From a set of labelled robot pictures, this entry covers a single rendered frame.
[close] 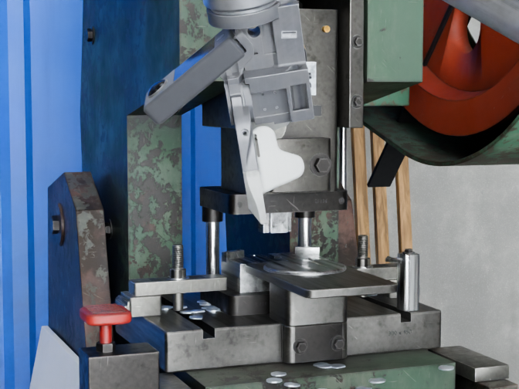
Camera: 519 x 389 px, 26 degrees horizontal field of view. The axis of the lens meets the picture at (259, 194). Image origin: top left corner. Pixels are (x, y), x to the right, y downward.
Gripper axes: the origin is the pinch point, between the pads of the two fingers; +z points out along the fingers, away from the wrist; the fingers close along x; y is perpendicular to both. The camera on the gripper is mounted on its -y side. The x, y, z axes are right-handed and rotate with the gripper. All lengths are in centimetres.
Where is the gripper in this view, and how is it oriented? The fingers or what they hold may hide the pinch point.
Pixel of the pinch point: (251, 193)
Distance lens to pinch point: 115.6
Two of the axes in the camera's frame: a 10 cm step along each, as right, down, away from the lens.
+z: 1.4, 8.9, 4.4
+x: -0.8, -4.4, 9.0
